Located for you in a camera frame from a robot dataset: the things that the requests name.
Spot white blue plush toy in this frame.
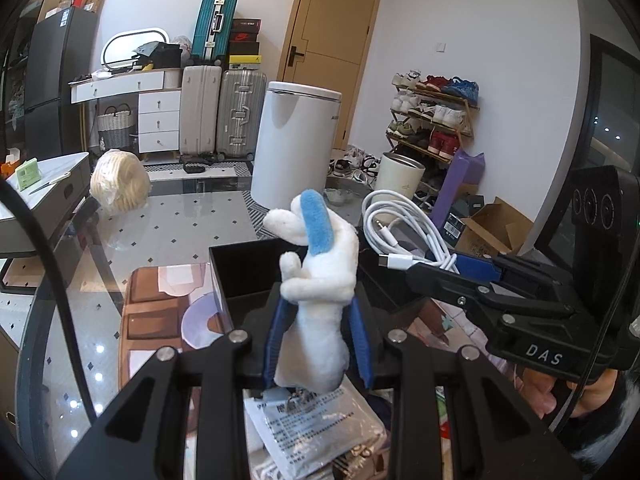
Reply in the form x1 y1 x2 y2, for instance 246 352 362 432
264 190 359 394

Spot white usb cable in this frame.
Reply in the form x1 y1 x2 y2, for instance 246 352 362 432
360 187 461 276

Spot person right hand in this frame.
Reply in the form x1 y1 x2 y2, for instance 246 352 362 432
519 365 626 421

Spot open brown cardboard box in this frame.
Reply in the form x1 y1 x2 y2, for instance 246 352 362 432
454 197 533 258

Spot black cardboard storage box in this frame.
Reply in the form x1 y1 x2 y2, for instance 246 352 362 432
207 237 432 380

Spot white printed foil pouch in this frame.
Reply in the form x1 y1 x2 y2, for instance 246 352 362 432
244 378 386 479

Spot cream cylindrical bin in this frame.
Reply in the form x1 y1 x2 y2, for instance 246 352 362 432
374 152 425 198

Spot white cylindrical appliance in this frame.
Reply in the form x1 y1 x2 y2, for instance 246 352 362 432
250 81 342 210

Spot wooden shoe rack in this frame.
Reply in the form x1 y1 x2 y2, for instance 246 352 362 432
385 70 480 164

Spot cream yarn bundle in plastic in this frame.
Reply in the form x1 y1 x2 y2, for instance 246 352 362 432
90 150 151 214

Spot silver hard suitcase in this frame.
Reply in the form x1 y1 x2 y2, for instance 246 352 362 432
216 70 267 160

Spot beige hard suitcase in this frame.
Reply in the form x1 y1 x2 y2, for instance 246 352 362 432
179 65 222 155

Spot woven laundry basket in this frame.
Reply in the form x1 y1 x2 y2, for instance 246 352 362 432
96 103 137 152

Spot white drawer desk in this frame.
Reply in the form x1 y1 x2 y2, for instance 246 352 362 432
70 68 182 155

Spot white low side table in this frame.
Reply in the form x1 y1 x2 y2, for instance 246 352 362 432
0 152 91 258

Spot stacked shoe boxes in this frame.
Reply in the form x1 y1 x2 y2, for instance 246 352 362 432
228 18 262 70

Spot tan wooden door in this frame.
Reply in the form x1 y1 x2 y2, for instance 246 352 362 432
278 0 380 150

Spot teal hard suitcase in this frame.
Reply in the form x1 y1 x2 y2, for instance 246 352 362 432
191 0 238 65

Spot black bag on desk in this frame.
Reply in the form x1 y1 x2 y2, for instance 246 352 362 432
134 41 182 68

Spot green tissue box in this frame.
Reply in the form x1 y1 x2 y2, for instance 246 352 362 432
14 157 41 191

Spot oval vanity mirror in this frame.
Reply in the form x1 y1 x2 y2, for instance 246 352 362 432
100 27 169 70

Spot black refrigerator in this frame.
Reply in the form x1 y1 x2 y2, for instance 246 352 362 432
24 6 98 160

